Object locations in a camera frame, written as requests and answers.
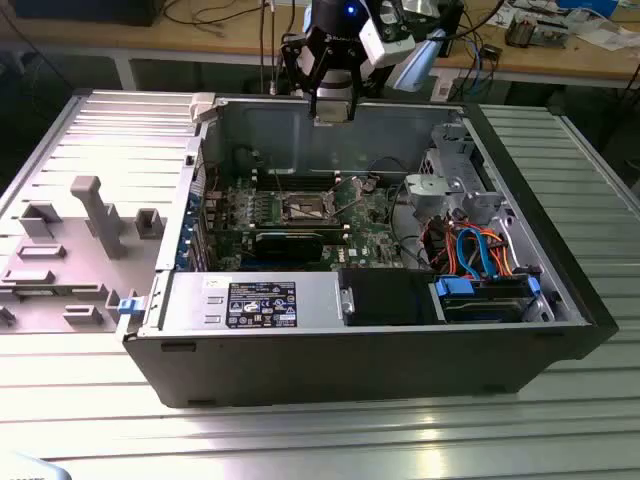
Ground blue box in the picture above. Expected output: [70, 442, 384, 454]
[557, 0, 619, 14]

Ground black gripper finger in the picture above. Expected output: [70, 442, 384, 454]
[279, 33, 331, 120]
[347, 47, 364, 122]

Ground thin black wire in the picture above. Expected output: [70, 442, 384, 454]
[368, 156, 407, 176]

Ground red wire bundle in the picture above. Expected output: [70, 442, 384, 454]
[422, 219, 454, 266]

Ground CPU socket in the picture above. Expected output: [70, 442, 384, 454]
[279, 191, 337, 225]

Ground wooden desk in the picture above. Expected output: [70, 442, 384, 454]
[0, 0, 640, 89]

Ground black PC case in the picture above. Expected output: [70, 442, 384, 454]
[115, 91, 620, 410]

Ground black upright device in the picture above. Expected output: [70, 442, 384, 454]
[435, 0, 465, 57]

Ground black plastic shroud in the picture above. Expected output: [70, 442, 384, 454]
[338, 268, 437, 329]

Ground metal drive cage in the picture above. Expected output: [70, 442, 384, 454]
[422, 122, 506, 224]

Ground metal socket cover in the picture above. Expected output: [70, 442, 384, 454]
[324, 175, 357, 209]

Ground grey parts rack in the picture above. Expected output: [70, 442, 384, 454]
[0, 174, 169, 336]

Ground blue cable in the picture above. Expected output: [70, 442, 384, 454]
[469, 37, 499, 96]

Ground blue wire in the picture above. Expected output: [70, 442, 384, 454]
[455, 225, 501, 281]

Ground white papers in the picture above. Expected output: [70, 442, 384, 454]
[574, 27, 640, 51]

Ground white rounded device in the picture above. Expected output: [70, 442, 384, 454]
[0, 451, 71, 480]

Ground silver power supply unit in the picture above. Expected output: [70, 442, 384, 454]
[158, 272, 346, 335]

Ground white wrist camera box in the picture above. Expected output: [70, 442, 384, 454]
[358, 17, 417, 69]

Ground orange wire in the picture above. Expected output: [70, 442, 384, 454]
[482, 228, 521, 277]

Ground silver square CPU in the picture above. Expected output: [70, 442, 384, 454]
[312, 98, 352, 125]

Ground grey hanging cable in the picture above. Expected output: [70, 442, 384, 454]
[257, 0, 281, 96]

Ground green motherboard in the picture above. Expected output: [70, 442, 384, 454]
[198, 172, 401, 274]

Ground hard disk in blue carrier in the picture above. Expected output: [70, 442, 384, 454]
[433, 275, 542, 325]

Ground small electronics assembly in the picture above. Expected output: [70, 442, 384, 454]
[503, 12, 570, 51]

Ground black equipment box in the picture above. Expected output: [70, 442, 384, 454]
[9, 0, 162, 29]

